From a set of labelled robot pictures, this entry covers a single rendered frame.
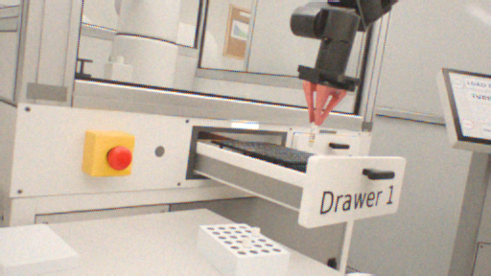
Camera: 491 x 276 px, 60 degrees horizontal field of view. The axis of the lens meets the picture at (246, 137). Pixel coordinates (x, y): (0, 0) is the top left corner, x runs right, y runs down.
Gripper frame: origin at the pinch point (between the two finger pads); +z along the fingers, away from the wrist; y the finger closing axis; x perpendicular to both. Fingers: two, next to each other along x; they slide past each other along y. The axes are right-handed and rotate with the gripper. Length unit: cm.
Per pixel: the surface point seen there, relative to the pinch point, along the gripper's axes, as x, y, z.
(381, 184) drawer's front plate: -8.9, -11.4, 8.5
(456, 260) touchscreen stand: -101, 0, 45
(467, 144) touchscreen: -79, 2, 2
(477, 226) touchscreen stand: -97, -3, 30
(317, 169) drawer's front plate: 11.3, -11.6, 5.4
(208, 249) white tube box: 24.2, -6.2, 19.7
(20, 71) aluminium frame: 45.2, 19.9, 1.3
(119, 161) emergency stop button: 31.5, 11.2, 12.3
